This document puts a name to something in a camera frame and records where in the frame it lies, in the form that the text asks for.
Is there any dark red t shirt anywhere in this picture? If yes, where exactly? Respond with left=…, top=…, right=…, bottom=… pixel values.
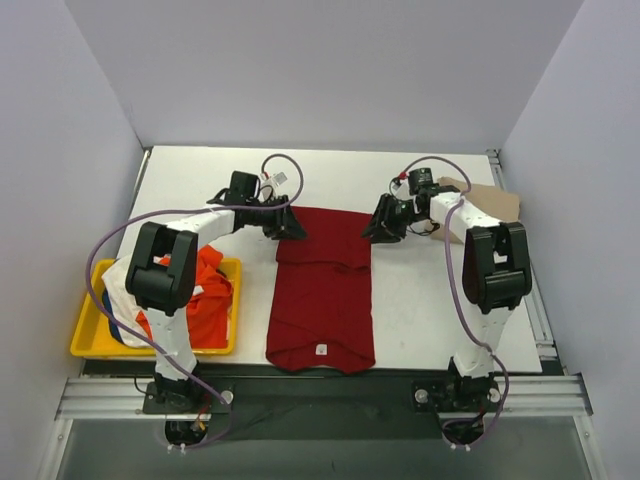
left=265, top=207, right=376, bottom=374

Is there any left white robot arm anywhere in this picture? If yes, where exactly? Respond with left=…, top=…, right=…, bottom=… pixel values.
left=125, top=171, right=307, bottom=399

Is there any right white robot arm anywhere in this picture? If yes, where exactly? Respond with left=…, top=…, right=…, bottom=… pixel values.
left=361, top=168, right=532, bottom=400

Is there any folded beige t shirt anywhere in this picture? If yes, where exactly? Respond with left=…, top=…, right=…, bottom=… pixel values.
left=431, top=176, right=520, bottom=241

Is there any orange t shirt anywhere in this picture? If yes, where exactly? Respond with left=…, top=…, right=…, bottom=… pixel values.
left=135, top=244, right=235, bottom=349

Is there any white t shirt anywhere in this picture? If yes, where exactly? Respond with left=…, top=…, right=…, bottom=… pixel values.
left=102, top=255, right=149, bottom=349

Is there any navy blue t shirt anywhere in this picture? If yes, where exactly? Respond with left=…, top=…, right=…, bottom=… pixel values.
left=101, top=290, right=123, bottom=344

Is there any yellow plastic tray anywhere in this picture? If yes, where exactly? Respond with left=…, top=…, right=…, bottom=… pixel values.
left=70, top=256, right=242, bottom=358

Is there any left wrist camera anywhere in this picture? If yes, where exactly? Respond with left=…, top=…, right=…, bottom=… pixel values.
left=260, top=172, right=288, bottom=187

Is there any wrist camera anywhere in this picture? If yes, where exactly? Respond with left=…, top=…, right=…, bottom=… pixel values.
left=260, top=172, right=288, bottom=187
left=391, top=172, right=408, bottom=190

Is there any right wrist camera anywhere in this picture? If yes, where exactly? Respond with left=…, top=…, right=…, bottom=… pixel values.
left=391, top=172, right=408, bottom=190

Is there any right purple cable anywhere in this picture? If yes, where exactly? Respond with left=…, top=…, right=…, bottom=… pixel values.
left=399, top=155, right=509, bottom=446

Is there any purple cable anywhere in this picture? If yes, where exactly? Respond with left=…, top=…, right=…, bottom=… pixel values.
left=85, top=153, right=306, bottom=449
left=399, top=155, right=509, bottom=446

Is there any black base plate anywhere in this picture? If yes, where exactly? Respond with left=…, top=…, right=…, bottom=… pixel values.
left=142, top=365, right=503, bottom=440

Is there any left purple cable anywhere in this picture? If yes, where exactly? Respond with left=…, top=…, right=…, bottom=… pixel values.
left=85, top=153, right=306, bottom=449

